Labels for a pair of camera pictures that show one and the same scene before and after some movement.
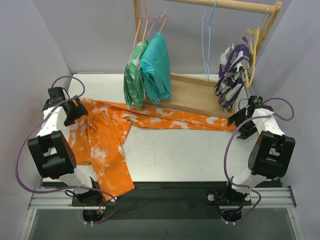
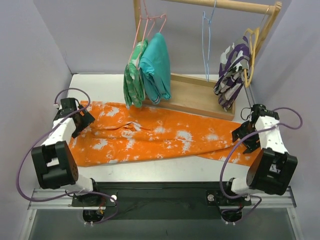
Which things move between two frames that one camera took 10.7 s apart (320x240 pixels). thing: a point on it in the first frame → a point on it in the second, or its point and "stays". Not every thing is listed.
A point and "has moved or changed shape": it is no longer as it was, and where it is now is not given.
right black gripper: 240,120 → 243,134
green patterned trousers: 133,80 stays
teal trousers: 154,66 stays
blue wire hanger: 203,22 stays
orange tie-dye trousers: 96,140 has moved or changed shape
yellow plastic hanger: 251,33 stays
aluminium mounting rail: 280,197 stays
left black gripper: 75,111 → 83,120
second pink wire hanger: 154,21 stays
